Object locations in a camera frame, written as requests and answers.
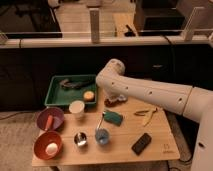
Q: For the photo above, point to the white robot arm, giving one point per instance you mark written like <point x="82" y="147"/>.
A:
<point x="191" y="102"/>

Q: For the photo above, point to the dark object in tray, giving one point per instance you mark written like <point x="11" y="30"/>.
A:
<point x="68" y="84"/>

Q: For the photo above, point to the green plastic tray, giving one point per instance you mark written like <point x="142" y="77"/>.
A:
<point x="56" y="96"/>

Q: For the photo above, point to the orange fruit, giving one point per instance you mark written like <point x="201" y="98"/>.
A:
<point x="89" y="96"/>

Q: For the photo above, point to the green sponge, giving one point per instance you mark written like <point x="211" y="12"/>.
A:
<point x="113" y="117"/>

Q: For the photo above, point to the white paper cup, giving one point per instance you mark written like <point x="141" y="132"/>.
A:
<point x="77" y="109"/>

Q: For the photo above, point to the yellow-green pliers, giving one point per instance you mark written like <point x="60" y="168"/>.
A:
<point x="146" y="114"/>

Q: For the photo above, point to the blue cup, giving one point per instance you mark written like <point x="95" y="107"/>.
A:
<point x="102" y="136"/>

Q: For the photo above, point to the purple bowl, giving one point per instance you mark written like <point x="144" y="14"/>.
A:
<point x="55" y="112"/>

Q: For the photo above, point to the small steel cup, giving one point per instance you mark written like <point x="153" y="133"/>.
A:
<point x="80" y="139"/>

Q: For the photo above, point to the orange carrot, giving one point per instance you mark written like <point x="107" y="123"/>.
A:
<point x="49" y="122"/>

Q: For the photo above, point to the black rectangular block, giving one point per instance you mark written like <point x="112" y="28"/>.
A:
<point x="141" y="143"/>

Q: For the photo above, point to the red bowl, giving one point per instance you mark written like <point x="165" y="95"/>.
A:
<point x="43" y="141"/>

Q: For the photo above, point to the white egg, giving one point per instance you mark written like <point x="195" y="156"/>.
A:
<point x="51" y="149"/>

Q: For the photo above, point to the white post left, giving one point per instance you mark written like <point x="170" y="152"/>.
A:
<point x="94" y="23"/>

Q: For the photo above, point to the white post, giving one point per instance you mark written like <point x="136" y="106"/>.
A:
<point x="94" y="23"/>
<point x="193" y="21"/>

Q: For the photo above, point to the white post right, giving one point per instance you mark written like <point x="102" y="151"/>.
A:
<point x="193" y="21"/>

